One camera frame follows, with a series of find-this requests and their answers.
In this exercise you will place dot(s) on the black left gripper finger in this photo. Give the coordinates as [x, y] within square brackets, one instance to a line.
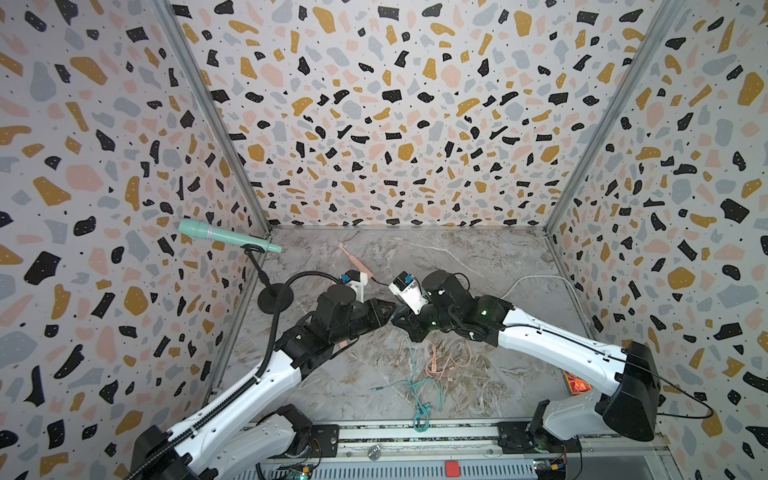
[380, 308]
[373, 321]

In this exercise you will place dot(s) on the mint green microphone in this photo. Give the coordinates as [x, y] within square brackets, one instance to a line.
[201, 230]

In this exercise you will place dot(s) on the red smartphone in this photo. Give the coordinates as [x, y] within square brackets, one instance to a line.
[576, 386]

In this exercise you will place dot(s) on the red button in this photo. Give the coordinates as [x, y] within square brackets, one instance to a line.
[452, 469]

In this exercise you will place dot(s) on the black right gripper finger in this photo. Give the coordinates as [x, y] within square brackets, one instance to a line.
[402, 315]
[404, 323]

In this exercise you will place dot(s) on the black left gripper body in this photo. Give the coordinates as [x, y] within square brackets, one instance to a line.
[362, 318]

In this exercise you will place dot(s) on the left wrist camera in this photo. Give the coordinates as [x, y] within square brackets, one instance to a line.
[357, 281]

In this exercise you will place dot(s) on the metal base rail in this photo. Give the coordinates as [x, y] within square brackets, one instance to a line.
[485, 449]

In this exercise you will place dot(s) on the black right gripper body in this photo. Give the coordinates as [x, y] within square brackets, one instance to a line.
[434, 318]

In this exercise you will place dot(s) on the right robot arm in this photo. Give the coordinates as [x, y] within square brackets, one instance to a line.
[625, 383]

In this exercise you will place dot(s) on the pink toothbrush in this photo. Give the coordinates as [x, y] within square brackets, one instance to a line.
[356, 262]

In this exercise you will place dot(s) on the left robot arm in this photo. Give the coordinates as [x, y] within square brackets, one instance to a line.
[214, 442]

